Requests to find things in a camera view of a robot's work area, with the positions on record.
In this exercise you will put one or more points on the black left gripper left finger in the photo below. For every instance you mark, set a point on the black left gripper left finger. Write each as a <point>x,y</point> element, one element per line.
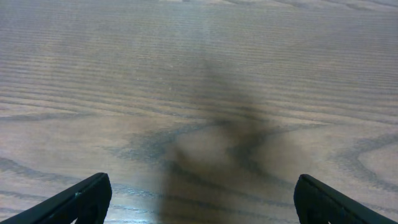
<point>86,202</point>

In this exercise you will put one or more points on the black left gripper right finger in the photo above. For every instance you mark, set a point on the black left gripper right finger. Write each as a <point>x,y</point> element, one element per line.
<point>318,203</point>

